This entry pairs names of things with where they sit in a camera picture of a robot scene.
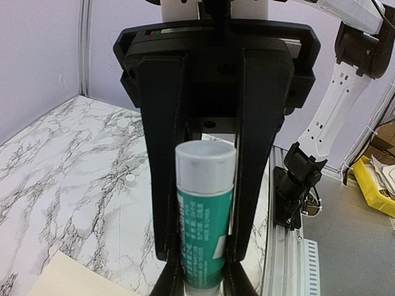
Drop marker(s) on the brown cardboard box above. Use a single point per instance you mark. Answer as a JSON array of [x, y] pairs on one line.
[[384, 139]]

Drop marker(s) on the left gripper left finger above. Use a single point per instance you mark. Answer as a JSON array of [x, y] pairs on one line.
[[170, 281]]

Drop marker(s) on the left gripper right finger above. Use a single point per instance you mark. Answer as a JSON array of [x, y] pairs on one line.
[[235, 279]]

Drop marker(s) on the right aluminium frame post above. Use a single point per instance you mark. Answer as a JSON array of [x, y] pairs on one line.
[[84, 46]]

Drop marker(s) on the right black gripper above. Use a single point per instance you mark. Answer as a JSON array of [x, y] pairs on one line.
[[182, 73]]

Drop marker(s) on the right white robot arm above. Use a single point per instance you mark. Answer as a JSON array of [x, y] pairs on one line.
[[363, 49]]

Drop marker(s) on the front aluminium table rail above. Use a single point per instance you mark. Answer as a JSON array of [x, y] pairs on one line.
[[348, 249]]

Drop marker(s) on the yellow plastic bin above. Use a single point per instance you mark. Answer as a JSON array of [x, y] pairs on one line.
[[374, 198]]

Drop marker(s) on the green white glue stick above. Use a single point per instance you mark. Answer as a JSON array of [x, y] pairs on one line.
[[205, 172]]

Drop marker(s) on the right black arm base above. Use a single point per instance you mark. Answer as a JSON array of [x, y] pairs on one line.
[[292, 185]]

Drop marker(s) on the cream paper envelope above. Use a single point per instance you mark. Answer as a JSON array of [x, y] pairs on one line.
[[122, 275]]

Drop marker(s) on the white glue stick cap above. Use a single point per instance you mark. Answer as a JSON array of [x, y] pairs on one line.
[[130, 181]]

